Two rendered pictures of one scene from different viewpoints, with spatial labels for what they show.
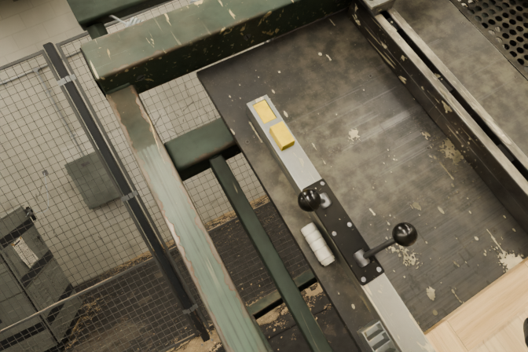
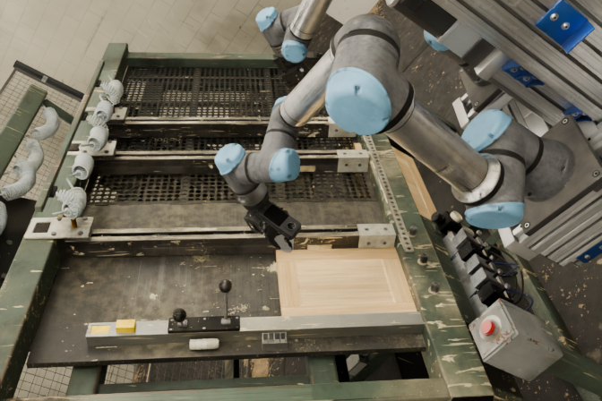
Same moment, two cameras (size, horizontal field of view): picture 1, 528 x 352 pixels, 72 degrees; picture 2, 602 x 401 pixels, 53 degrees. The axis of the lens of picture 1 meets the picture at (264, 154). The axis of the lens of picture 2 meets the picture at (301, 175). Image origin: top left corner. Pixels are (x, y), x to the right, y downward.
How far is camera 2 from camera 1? 116 cm
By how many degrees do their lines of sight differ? 47
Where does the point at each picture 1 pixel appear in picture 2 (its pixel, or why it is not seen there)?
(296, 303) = (230, 383)
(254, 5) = (24, 292)
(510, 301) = (289, 277)
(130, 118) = not seen: outside the picture
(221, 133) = (86, 374)
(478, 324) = (291, 295)
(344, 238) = (210, 324)
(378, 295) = (249, 325)
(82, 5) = not seen: outside the picture
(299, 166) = (151, 327)
